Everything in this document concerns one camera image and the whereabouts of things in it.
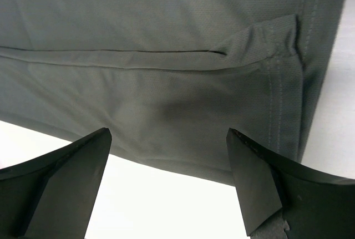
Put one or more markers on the dark grey t shirt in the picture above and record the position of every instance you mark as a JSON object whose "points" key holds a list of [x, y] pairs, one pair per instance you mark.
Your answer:
{"points": [[168, 78]]}

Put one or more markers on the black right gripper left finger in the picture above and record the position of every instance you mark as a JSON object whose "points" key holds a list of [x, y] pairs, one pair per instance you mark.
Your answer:
{"points": [[53, 195]]}

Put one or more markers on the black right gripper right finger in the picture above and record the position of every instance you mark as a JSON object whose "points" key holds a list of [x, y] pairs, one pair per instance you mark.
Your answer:
{"points": [[280, 198]]}

